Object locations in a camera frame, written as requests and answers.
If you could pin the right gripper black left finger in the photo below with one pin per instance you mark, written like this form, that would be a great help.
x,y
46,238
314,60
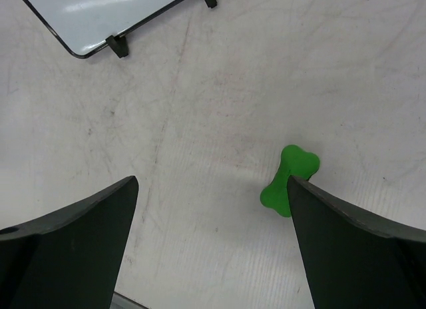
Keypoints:
x,y
69,258

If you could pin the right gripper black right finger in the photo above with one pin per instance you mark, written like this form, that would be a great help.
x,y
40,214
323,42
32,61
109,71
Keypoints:
x,y
352,257

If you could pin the green bone-shaped eraser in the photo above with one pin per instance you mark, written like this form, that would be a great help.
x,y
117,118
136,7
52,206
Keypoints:
x,y
294,161

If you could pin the black-framed whiteboard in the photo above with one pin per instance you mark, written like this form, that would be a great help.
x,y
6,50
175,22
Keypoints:
x,y
83,26

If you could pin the black wire whiteboard stand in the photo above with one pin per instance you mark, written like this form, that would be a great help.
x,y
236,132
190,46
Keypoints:
x,y
118,44

